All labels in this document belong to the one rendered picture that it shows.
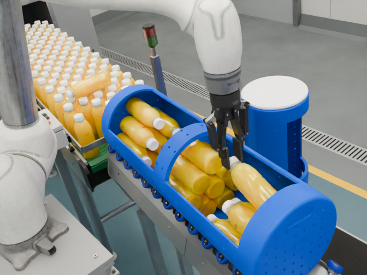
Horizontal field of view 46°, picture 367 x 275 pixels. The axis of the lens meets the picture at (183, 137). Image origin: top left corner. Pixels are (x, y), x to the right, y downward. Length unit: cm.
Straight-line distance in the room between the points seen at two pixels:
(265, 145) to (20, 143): 101
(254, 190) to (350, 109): 265
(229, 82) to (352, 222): 185
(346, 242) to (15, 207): 171
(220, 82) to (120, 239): 191
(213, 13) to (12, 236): 78
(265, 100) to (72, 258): 99
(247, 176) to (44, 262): 60
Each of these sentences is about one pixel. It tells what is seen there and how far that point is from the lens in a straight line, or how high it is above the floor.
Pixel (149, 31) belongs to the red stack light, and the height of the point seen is 124.
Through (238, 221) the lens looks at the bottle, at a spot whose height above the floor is 114.
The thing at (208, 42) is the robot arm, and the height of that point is 159.
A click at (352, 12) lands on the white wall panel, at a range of 496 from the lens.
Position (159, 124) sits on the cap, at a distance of 151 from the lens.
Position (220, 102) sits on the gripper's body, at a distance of 103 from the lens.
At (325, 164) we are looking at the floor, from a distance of 311.
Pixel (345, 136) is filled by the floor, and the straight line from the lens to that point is 339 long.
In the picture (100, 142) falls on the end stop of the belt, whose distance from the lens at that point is 186.
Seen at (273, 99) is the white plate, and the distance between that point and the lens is 180.
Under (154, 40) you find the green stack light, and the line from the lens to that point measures 215.
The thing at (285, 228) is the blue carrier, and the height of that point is 119.
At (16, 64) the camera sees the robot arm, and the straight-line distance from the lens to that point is 122.
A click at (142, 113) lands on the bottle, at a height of 118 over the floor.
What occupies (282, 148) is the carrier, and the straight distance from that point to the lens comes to 186.
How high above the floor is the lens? 194
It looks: 34 degrees down
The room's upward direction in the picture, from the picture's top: 11 degrees counter-clockwise
